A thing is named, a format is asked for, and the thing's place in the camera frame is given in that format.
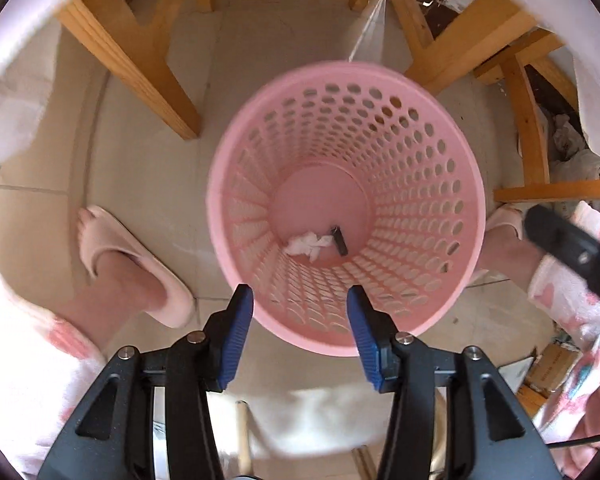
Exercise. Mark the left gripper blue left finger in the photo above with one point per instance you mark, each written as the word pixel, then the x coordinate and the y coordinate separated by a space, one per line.
pixel 233 331

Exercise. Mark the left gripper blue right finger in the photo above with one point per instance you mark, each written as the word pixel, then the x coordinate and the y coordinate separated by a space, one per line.
pixel 365 326

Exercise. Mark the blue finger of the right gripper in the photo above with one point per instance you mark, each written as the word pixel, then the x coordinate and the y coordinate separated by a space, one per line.
pixel 569 244

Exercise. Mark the black cylindrical battery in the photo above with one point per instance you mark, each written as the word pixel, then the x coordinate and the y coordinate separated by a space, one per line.
pixel 339 241

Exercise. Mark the small white tissue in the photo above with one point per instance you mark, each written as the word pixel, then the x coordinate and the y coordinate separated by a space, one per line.
pixel 308 244

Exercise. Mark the right pink slipper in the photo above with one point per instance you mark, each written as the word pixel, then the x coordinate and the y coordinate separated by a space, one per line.
pixel 503 217

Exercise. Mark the pink slipper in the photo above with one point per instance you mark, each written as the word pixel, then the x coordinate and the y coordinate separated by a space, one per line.
pixel 107 247
pixel 503 217

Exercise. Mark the pink plastic waste basket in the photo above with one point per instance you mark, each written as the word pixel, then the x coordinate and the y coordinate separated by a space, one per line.
pixel 358 146

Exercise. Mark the left pink slipper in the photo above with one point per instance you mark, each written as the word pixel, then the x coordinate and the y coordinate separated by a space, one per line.
pixel 107 247

